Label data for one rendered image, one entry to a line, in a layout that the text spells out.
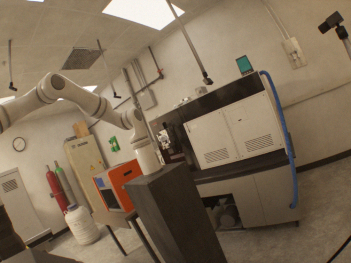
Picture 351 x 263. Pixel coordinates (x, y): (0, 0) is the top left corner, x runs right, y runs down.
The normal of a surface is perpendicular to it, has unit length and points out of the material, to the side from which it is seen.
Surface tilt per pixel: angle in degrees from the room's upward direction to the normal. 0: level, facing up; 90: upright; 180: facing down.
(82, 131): 90
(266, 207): 90
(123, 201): 90
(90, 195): 90
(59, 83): 98
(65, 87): 103
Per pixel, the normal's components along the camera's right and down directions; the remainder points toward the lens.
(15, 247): 0.62, -0.25
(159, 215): -0.67, 0.29
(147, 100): -0.52, 0.22
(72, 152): 0.76, -0.30
